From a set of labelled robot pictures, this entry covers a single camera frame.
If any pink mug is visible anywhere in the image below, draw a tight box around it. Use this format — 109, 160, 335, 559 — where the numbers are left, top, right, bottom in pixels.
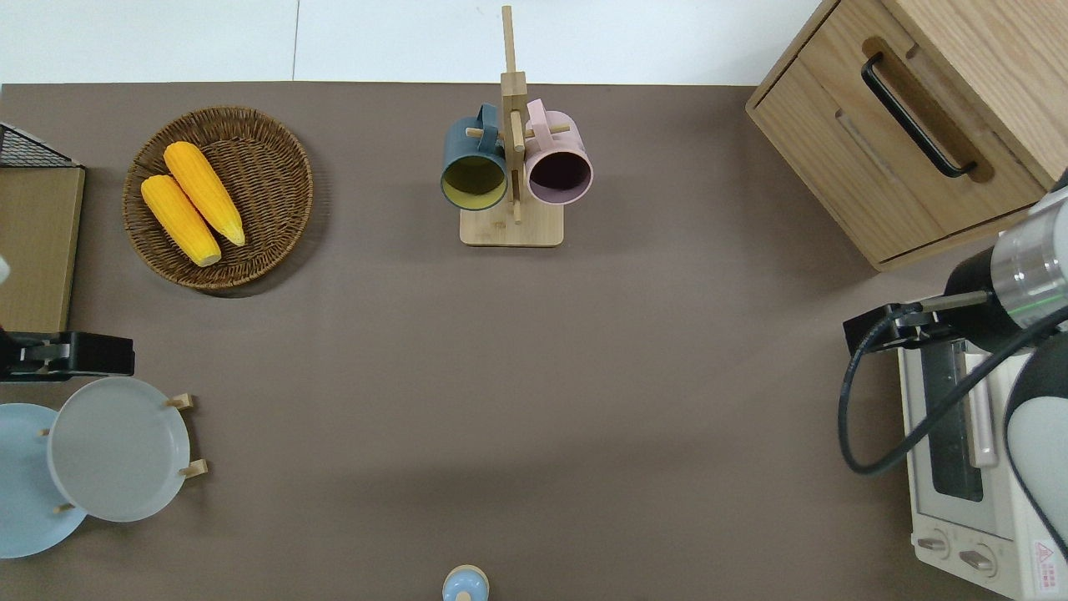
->
524, 98, 594, 206

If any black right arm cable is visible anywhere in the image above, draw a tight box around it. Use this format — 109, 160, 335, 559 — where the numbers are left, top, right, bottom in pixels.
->
838, 305, 1068, 477

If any wooden plate rack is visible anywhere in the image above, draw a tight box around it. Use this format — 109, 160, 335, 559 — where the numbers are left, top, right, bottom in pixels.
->
33, 392, 209, 514

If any gray plate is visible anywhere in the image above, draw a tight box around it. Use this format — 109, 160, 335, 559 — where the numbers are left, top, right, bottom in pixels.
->
48, 377, 191, 523

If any silver toaster door handle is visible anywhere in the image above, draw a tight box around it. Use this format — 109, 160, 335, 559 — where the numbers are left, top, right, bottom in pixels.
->
964, 351, 1000, 468

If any wooden mug tree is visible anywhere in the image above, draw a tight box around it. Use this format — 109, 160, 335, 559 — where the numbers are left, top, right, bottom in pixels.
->
460, 6, 573, 248

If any black wire grid basket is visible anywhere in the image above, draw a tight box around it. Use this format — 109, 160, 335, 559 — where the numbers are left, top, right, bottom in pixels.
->
0, 123, 84, 170

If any wooden cabinet box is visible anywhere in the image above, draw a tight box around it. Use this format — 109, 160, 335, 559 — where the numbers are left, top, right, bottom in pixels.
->
745, 0, 1068, 272

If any black cabinet handle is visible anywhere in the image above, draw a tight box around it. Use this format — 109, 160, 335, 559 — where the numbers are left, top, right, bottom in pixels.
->
861, 52, 978, 179

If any white toaster oven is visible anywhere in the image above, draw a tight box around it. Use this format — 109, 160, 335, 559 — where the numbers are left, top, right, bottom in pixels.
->
897, 338, 1068, 601

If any yellow corn cob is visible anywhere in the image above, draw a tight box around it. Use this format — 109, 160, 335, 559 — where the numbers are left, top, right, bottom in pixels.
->
140, 174, 223, 268
163, 140, 247, 248

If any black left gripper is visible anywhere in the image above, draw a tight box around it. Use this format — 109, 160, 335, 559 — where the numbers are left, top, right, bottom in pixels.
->
0, 330, 135, 383

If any blue service bell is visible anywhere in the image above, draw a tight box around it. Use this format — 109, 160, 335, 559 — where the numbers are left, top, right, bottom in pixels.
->
442, 565, 490, 601

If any dark teal mug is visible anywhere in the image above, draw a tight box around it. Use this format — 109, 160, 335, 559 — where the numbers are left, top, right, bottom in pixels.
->
440, 103, 509, 212

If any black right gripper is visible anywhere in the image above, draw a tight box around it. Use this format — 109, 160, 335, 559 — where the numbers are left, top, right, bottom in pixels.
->
843, 300, 952, 356

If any brown wicker basket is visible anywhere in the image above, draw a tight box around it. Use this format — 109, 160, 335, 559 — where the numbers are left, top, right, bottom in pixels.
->
123, 105, 315, 291

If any wooden shelf box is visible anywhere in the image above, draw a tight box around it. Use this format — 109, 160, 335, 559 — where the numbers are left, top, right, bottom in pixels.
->
0, 165, 86, 335

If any light blue plate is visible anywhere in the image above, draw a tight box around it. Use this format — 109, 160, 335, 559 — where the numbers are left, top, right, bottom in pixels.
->
0, 403, 88, 559

